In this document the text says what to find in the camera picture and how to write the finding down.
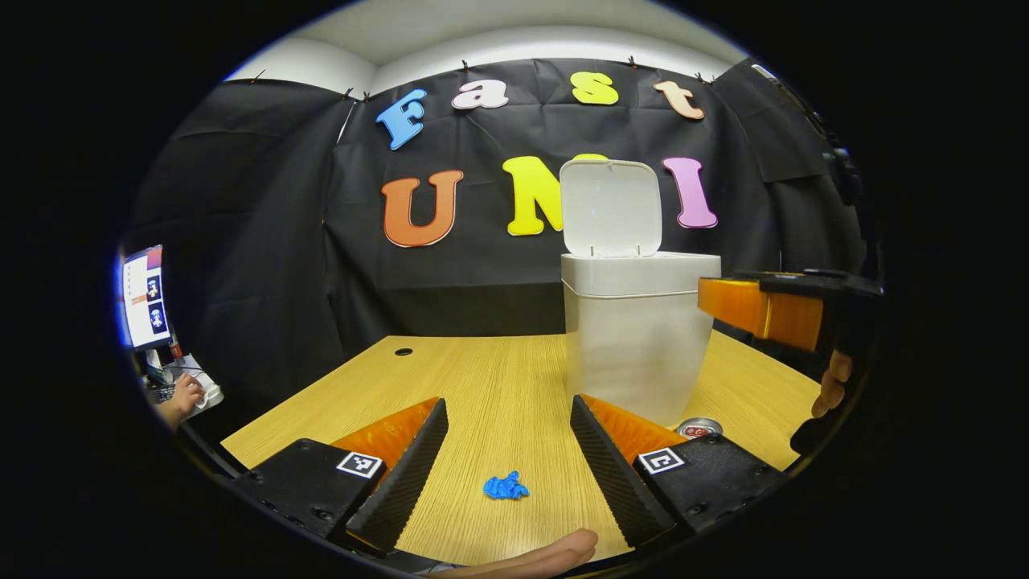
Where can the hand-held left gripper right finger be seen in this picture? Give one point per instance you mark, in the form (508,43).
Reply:
(611,474)

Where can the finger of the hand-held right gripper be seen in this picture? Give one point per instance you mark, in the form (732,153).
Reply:
(764,310)

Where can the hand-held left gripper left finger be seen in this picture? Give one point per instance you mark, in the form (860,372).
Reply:
(406,474)

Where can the blue paper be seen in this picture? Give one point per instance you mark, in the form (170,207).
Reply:
(505,486)

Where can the red pop can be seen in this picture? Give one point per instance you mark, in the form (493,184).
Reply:
(699,428)

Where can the white desktop garbage bin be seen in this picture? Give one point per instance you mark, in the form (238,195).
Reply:
(635,346)

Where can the wooden desktop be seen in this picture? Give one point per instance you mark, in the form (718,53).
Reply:
(498,386)

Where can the computer monitor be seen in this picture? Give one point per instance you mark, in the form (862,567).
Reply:
(146,297)

